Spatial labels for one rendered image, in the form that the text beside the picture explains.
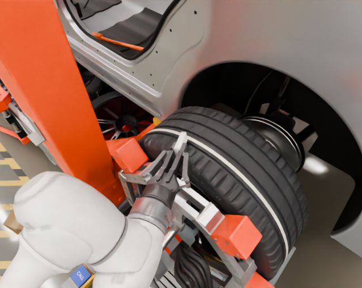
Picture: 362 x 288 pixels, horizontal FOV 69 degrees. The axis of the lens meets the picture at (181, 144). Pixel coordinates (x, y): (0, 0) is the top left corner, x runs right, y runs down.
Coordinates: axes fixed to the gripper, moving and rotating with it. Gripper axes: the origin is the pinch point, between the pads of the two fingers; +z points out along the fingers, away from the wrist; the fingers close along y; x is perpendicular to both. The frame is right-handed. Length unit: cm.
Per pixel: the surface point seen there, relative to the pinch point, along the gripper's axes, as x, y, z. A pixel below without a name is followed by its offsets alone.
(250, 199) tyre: -10.2, 19.9, -7.7
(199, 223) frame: -10.8, 8.3, -16.9
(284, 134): -22.3, 27.8, 31.4
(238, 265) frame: -24.7, 18.2, -19.5
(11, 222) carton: -77, -125, -6
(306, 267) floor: -130, 50, 29
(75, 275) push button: -64, -54, -26
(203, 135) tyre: -1.6, 4.8, 6.0
